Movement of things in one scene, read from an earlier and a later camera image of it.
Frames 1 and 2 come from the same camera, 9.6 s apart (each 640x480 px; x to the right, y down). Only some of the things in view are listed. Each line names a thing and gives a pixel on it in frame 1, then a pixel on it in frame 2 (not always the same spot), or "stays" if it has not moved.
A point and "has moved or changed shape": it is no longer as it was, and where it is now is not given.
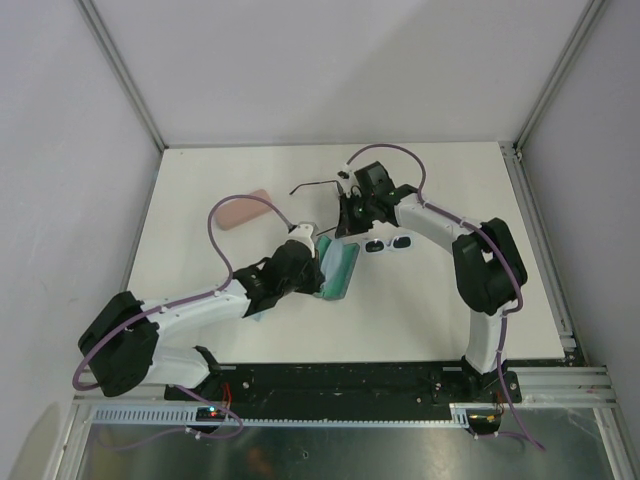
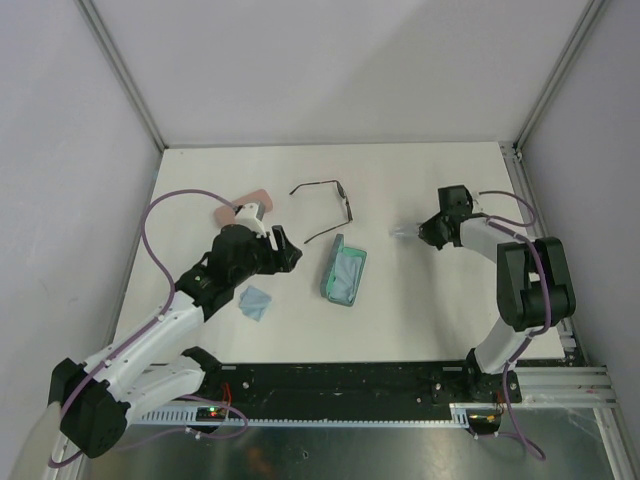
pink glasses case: [234, 212] stays
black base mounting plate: [355, 385] stays
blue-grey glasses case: [336, 290] has moved or changed shape
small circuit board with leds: [209, 414] stays
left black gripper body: [306, 282] -> [272, 261]
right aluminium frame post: [558, 73] stays
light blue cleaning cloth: [331, 262] -> [347, 271]
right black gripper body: [359, 213] -> [433, 230]
